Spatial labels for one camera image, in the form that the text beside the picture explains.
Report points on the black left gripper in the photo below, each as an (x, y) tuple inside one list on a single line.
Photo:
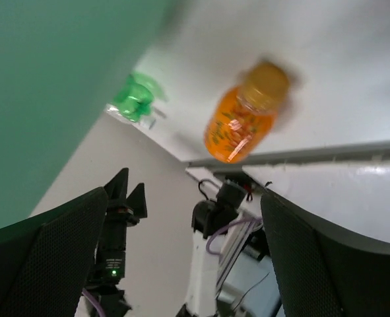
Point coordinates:
[(108, 267)]

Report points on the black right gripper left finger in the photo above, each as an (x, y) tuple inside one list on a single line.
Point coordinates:
[(45, 259)]

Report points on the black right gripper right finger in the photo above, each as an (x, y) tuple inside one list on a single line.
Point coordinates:
[(321, 268)]

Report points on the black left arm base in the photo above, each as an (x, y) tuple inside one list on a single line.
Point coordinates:
[(246, 280)]

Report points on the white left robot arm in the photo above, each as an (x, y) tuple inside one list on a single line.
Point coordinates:
[(211, 219)]

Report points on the green plastic bin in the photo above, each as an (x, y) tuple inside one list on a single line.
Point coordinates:
[(61, 62)]

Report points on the green soda bottle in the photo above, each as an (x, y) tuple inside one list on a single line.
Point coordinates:
[(139, 89)]

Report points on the orange juice bottle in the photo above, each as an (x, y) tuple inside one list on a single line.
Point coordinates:
[(246, 113)]

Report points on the aluminium front table rail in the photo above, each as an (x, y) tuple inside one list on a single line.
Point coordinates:
[(345, 153)]

